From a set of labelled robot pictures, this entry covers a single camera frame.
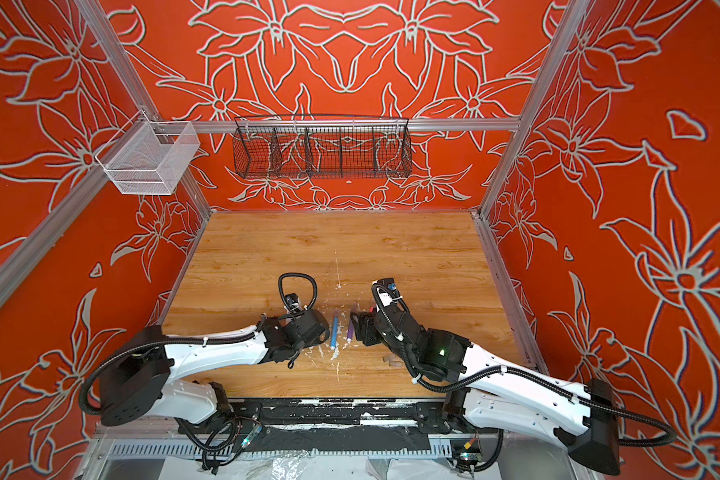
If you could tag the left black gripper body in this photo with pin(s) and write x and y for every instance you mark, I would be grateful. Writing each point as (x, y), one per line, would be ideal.
(299, 346)

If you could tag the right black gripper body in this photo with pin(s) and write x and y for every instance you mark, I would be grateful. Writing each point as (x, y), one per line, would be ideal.
(369, 326)

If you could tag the purple marker pen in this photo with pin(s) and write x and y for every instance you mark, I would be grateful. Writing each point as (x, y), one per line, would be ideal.
(351, 326)

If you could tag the blue marker pen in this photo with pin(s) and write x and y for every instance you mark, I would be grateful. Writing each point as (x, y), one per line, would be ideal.
(334, 329)

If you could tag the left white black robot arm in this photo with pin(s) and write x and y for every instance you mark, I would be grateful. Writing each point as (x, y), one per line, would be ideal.
(150, 374)

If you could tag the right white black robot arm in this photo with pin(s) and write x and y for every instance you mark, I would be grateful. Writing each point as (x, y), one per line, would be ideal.
(486, 391)

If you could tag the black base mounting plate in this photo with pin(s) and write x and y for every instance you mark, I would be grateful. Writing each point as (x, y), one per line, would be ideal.
(425, 415)

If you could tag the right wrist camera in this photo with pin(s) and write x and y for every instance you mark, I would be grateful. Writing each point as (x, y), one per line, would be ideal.
(385, 291)

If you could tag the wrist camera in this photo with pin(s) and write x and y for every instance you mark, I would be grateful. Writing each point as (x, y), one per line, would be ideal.
(292, 303)
(385, 291)

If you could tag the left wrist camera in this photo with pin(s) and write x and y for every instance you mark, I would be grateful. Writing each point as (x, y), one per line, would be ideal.
(292, 303)

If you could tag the black wire basket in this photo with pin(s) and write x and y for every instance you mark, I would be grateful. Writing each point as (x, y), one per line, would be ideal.
(339, 148)

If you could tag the white wire basket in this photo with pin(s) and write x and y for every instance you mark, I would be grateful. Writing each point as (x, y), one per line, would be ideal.
(146, 157)

